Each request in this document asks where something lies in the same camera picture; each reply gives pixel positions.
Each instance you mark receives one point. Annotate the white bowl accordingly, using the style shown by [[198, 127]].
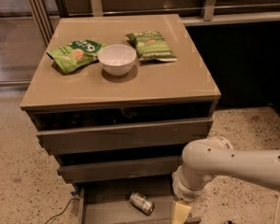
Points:
[[117, 60]]

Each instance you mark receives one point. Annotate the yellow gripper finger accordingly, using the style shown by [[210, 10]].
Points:
[[180, 212]]

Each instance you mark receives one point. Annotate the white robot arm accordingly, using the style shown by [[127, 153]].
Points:
[[204, 159]]

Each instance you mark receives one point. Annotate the green snack bag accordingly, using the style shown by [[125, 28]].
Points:
[[150, 45], [76, 54]]

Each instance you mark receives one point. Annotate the right green snack bag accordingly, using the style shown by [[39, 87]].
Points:
[[150, 45]]

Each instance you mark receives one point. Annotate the metal railing frame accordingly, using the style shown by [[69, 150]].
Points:
[[192, 12]]

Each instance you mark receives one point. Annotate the grey drawer cabinet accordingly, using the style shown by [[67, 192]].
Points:
[[149, 93]]

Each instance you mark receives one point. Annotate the left green snack bag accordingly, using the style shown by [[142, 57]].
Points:
[[76, 54]]

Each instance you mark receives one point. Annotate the middle grey drawer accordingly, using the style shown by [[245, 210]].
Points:
[[82, 169]]

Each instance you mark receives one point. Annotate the bottom open grey drawer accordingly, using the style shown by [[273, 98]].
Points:
[[108, 202]]

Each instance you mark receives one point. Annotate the top grey drawer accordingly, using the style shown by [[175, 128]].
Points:
[[133, 135]]

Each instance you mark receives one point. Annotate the silver green 7up can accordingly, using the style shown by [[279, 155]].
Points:
[[142, 203]]

